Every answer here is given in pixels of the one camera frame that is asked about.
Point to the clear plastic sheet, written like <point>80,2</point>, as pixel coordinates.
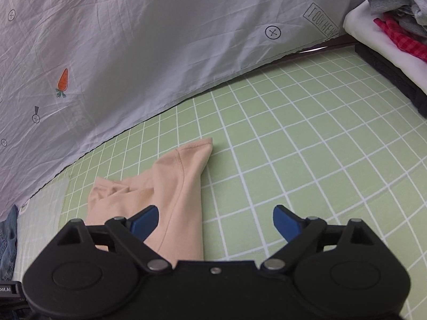
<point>40,220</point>

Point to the beige long-sleeve shirt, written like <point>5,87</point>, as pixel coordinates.
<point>181,193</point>

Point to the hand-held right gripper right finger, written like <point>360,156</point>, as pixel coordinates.
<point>284,221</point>

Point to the green grid mat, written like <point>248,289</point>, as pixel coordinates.
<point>300,160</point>

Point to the white folded cloth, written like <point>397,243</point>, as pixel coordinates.
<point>377,36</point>

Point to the red checked cloth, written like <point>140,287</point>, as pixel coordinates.
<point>400,35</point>

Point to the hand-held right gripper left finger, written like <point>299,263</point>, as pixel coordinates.
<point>146,220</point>

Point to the grey printed bedsheet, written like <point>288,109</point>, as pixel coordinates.
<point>133,46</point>

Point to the black folded cloth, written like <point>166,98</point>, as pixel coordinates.
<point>397,76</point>

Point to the blue denim jacket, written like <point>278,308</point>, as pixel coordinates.
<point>7,243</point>

